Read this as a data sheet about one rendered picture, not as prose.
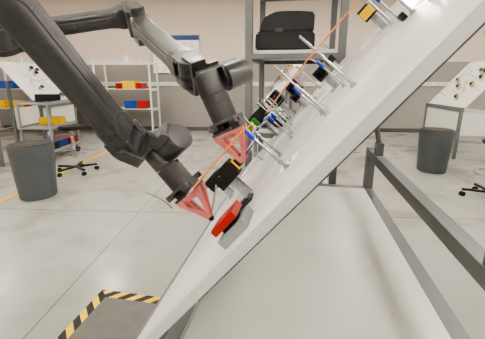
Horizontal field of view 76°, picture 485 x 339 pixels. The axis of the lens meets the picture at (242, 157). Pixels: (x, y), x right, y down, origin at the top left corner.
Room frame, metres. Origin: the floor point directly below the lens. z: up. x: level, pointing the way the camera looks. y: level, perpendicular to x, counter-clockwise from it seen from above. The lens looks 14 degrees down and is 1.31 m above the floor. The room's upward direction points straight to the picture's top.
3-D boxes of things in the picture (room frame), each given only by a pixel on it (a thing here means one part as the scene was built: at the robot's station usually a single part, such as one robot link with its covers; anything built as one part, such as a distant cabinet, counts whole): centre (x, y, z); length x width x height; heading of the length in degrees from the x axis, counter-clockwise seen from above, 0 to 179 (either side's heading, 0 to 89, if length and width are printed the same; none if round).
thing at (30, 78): (6.41, 4.09, 0.83); 1.18 x 0.72 x 1.65; 179
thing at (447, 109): (5.69, -3.99, 0.83); 1.18 x 0.72 x 1.65; 175
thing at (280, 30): (1.79, -0.23, 1.56); 0.30 x 0.23 x 0.19; 81
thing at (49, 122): (5.45, 3.34, 0.54); 0.99 x 0.50 x 1.08; 0
